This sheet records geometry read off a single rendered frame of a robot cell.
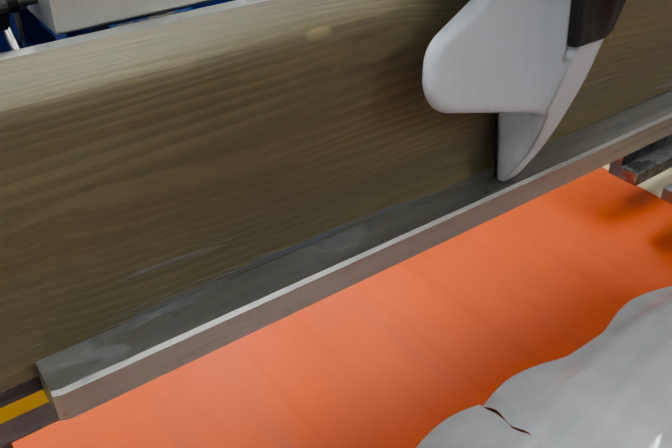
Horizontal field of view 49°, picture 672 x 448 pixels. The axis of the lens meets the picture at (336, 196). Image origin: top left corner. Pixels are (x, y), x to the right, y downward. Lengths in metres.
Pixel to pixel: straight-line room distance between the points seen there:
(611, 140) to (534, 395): 0.12
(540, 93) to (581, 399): 0.16
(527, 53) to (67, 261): 0.13
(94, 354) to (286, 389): 0.16
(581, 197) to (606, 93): 0.19
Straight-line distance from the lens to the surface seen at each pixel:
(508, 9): 0.21
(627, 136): 0.29
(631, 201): 0.49
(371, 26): 0.20
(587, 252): 0.43
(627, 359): 0.37
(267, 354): 0.36
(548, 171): 0.26
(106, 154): 0.17
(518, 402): 0.34
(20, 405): 0.22
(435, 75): 0.19
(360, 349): 0.36
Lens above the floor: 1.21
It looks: 33 degrees down
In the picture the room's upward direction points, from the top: straight up
